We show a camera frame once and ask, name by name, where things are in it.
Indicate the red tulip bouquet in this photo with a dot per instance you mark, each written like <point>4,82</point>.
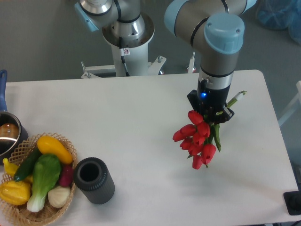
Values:
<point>201,139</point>

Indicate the yellow squash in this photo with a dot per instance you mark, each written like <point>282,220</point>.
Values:
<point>50,145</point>

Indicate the blue plastic bag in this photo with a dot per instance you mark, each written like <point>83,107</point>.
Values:
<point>281,15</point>

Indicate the green bok choy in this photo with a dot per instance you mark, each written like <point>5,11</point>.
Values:
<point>46,173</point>

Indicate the yellow gourd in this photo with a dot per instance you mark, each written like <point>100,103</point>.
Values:
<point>11,169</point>

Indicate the white furniture frame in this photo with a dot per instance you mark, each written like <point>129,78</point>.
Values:
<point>292,106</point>

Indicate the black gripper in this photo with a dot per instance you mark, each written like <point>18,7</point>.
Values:
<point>211,103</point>

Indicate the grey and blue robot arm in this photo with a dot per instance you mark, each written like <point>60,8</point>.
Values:
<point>212,27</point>

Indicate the small yellow pumpkin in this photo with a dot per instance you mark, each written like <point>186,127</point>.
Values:
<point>15,193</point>

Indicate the white garlic bulb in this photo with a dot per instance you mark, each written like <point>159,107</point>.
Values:
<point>58,196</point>

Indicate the dark grey ribbed vase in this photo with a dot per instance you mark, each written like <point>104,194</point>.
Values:
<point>93,179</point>

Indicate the woven wicker basket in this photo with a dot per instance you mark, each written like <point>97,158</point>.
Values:
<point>19,215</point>

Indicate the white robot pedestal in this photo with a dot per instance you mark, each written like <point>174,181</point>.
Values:
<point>129,44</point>

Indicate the dark green cucumber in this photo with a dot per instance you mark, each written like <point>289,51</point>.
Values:
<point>26,167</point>

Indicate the blue handled saucepan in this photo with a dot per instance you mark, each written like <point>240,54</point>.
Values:
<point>12,132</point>

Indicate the dark red radish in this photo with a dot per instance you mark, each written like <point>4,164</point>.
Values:
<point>66,177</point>

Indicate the black device at table edge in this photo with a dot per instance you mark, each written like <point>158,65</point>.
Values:
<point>293,202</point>

